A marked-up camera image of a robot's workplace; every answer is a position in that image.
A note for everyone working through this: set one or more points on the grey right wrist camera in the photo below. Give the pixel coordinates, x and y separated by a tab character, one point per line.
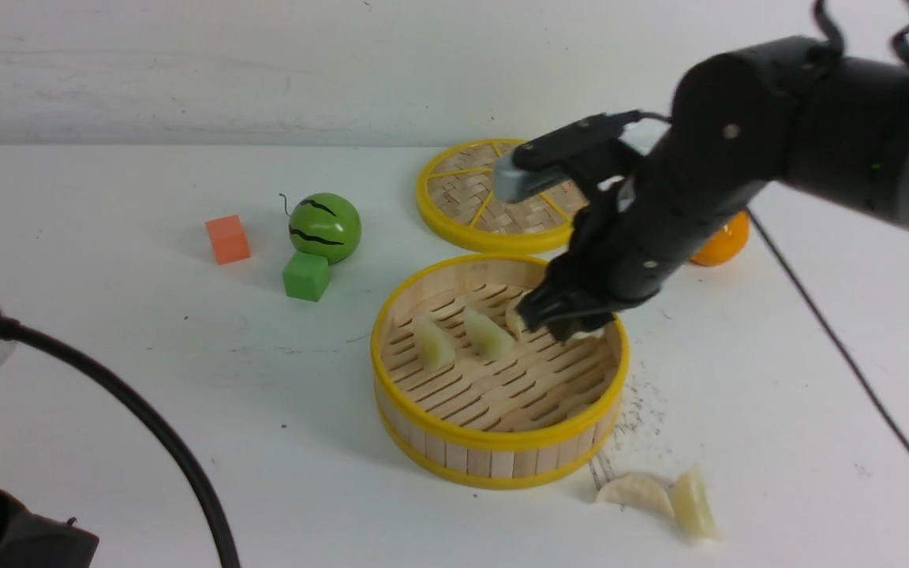
586	152

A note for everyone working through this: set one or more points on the yellow rimmed woven steamer lid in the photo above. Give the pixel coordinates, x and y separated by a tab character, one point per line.
454	198

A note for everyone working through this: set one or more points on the green cube block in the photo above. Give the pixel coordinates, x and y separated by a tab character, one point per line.
306	277

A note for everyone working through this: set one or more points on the beige pleated dumpling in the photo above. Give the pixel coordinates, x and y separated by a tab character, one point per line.
598	333

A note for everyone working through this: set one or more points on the orange toy pear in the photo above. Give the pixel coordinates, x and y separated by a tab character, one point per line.
726	244

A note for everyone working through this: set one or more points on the orange cube block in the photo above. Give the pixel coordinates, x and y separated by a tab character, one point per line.
228	239

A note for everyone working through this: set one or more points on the green toy watermelon ball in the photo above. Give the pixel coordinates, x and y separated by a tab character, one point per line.
324	224

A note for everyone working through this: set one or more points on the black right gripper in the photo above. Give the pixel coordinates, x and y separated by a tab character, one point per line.
685	189

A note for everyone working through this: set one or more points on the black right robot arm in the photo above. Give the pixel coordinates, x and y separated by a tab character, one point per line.
791	111

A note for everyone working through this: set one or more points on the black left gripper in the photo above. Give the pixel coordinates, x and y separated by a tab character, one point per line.
31	540

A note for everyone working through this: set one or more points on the pale green dumpling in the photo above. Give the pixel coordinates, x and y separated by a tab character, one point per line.
691	506
490	341
433	345

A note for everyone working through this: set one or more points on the yellow rimmed bamboo steamer tray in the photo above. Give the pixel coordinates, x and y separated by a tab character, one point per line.
531	418

